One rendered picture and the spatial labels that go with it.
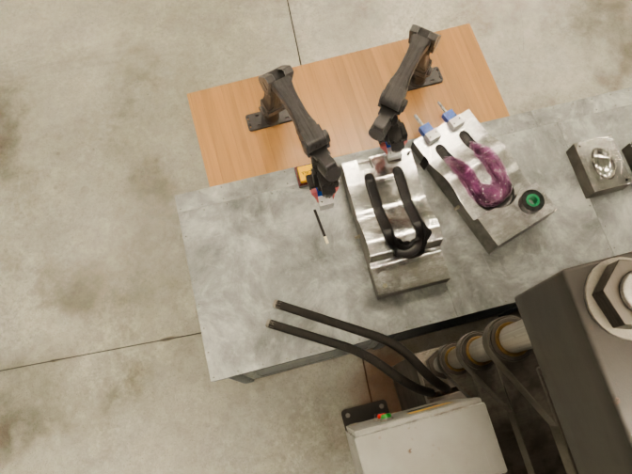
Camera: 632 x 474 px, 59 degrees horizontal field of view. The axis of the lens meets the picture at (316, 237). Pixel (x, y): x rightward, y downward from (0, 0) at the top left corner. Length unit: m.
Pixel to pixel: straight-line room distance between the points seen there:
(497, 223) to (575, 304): 1.23
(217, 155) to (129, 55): 1.46
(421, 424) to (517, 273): 0.97
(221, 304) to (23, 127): 1.88
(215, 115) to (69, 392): 1.52
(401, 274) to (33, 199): 2.08
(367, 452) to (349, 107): 1.40
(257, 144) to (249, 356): 0.81
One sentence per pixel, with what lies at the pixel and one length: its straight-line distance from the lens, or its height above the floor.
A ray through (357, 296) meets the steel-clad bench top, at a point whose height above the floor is 0.80.
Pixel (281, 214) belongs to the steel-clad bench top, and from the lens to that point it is 2.08.
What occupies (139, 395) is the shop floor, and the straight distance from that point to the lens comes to 2.88.
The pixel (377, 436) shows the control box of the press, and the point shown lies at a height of 1.47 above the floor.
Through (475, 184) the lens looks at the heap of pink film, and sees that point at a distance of 2.08.
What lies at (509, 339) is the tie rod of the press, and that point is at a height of 1.61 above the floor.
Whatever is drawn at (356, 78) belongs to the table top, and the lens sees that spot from 2.34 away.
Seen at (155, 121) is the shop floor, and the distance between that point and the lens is 3.27.
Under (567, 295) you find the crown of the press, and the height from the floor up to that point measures 1.99.
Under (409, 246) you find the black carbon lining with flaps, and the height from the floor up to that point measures 0.89.
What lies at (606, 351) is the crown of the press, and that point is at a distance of 0.84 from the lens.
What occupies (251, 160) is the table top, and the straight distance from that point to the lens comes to 2.17.
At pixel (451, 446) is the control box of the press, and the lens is 1.32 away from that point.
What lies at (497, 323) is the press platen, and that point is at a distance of 1.29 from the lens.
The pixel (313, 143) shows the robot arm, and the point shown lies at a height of 1.20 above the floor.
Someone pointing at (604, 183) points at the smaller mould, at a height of 0.87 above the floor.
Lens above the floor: 2.75
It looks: 73 degrees down
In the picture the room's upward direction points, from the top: 1 degrees counter-clockwise
